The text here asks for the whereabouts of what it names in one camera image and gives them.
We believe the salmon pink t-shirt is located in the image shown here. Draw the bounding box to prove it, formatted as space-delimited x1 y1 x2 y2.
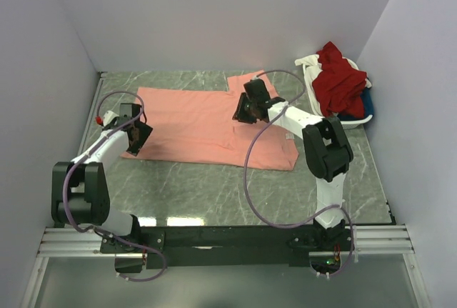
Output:
137 73 298 171

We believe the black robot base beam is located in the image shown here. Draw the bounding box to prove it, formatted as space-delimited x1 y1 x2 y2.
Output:
100 224 352 269

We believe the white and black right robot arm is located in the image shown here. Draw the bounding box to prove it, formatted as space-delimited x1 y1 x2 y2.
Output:
233 77 353 250

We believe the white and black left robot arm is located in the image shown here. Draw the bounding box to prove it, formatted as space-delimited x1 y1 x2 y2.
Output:
51 103 153 252

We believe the white t-shirt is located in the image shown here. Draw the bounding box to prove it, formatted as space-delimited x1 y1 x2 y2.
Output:
294 54 322 109

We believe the red t-shirt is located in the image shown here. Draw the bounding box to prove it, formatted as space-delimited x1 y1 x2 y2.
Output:
312 41 367 119

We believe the blue t-shirt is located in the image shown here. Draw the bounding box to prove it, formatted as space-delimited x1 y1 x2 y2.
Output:
334 78 374 121

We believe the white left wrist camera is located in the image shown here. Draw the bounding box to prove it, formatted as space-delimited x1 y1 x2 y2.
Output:
95 110 119 127

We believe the aluminium rail frame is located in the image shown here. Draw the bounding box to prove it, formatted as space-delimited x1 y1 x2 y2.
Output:
21 71 435 308

